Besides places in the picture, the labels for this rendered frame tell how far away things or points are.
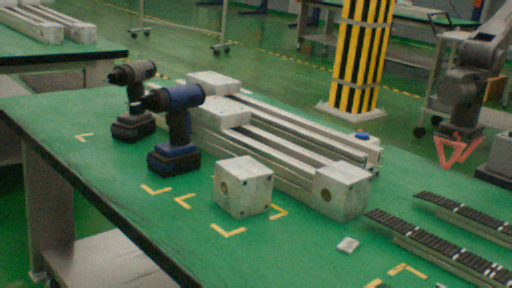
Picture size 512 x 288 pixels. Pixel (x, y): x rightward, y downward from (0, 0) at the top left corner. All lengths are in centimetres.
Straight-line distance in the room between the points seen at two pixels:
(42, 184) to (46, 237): 22
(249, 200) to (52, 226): 106
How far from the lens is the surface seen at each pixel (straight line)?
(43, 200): 191
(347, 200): 109
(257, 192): 106
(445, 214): 123
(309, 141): 137
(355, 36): 447
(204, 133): 138
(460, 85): 106
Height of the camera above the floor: 131
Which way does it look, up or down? 20 degrees down
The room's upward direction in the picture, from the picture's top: 6 degrees clockwise
